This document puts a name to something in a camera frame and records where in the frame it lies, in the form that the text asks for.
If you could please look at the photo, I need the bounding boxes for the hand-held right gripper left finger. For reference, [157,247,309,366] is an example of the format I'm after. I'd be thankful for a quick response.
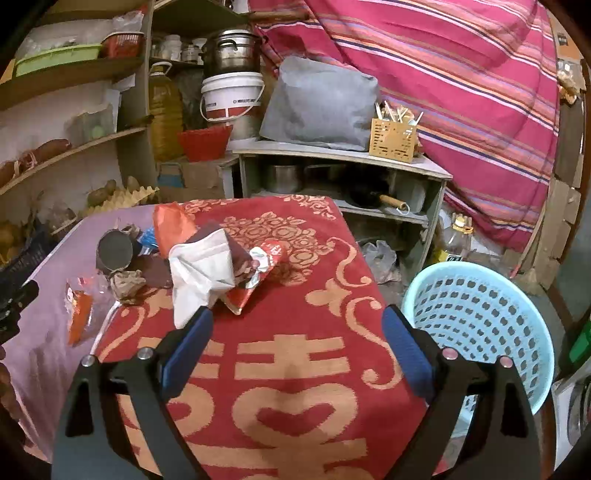
[52,305,214,480]

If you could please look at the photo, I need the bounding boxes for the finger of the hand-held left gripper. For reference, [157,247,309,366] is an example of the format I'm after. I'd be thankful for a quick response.
[0,279,40,345]

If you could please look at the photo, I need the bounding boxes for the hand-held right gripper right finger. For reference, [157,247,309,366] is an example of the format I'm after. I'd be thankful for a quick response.
[381,305,542,480]

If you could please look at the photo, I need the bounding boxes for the orange clear wrapper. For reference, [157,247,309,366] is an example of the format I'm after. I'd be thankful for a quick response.
[65,277,95,347]

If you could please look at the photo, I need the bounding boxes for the light blue plastic basket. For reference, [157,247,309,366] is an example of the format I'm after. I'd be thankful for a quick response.
[401,262,555,439]

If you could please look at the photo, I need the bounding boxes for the dark round can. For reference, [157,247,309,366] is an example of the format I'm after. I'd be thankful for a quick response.
[96,229,136,273]

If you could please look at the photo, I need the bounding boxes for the blue wrapper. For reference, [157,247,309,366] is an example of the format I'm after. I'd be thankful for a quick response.
[137,227,160,257]

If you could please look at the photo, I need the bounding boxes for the red snack wrapper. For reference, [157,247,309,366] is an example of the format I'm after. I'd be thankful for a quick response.
[222,240,284,315]

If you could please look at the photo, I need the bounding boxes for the orange plastic bag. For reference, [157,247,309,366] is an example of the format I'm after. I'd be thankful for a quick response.
[154,203,199,259]

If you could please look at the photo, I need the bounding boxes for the black plastic crate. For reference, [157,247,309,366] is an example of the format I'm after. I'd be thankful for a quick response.
[0,228,58,287]

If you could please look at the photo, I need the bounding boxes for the purple bed sheet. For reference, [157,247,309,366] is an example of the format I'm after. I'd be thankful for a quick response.
[0,205,162,462]

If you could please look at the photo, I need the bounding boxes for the clear plastic bag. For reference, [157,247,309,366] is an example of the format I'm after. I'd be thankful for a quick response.
[360,240,398,283]

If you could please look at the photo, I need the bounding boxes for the red patterned blanket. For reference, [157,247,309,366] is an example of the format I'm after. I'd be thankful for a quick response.
[95,195,455,480]

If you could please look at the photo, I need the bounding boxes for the clear bottle yellow label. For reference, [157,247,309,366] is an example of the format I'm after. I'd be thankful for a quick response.
[434,215,475,265]

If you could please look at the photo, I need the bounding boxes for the pile of potatoes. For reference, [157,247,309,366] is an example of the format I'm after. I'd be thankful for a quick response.
[88,180,117,206]

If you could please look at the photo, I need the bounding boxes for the brown sausages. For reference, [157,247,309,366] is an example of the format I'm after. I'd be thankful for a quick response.
[0,138,72,185]

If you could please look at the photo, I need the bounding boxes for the paper egg carton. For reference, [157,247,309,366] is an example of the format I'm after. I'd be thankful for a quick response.
[83,175,160,215]

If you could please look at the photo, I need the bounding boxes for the cardboard box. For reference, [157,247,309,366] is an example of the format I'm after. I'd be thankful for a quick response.
[157,157,227,201]

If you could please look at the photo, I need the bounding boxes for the small steel pot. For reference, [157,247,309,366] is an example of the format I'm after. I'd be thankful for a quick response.
[264,164,303,195]

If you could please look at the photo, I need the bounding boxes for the clear plastic container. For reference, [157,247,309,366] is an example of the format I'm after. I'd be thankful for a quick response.
[69,105,116,144]

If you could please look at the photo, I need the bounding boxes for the grey wooden cabinet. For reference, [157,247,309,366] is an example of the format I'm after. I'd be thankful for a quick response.
[231,138,454,282]

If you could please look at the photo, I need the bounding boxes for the wooden utensil holder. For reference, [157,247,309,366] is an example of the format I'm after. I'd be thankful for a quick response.
[368,117,420,163]

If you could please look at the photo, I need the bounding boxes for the stacked cardboard pieces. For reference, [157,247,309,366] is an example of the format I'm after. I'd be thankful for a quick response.
[531,99,585,278]

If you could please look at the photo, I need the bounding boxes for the grey bucket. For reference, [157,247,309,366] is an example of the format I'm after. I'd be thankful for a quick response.
[228,111,262,141]

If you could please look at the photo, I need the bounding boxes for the wooden shelf unit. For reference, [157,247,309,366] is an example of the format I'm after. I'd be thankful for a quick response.
[0,0,252,213]

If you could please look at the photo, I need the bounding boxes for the large yellow oil bottle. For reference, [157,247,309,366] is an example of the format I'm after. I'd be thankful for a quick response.
[148,61,184,162]

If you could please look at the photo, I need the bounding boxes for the bundle of chopsticks and spoons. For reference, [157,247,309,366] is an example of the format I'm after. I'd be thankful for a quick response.
[375,99,424,126]

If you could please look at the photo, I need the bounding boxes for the green plastic tray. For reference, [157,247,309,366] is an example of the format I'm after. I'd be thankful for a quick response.
[15,44,103,77]

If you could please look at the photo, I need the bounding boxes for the white plastic bucket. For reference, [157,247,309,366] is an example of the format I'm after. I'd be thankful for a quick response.
[199,71,266,123]

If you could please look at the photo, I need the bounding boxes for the pink striped curtain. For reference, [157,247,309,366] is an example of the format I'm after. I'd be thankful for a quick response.
[249,0,561,252]

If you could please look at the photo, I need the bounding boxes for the grey fabric bag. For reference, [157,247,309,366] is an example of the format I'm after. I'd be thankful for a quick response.
[259,56,382,152]

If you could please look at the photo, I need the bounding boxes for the small red mesh basket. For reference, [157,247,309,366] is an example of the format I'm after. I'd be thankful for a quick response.
[100,31,146,58]

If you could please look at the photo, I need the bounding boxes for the steel stock pot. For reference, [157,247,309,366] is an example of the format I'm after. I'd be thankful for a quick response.
[202,28,264,78]

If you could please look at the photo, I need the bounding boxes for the black pan wooden handle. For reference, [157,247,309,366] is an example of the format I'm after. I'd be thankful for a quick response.
[348,187,409,213]

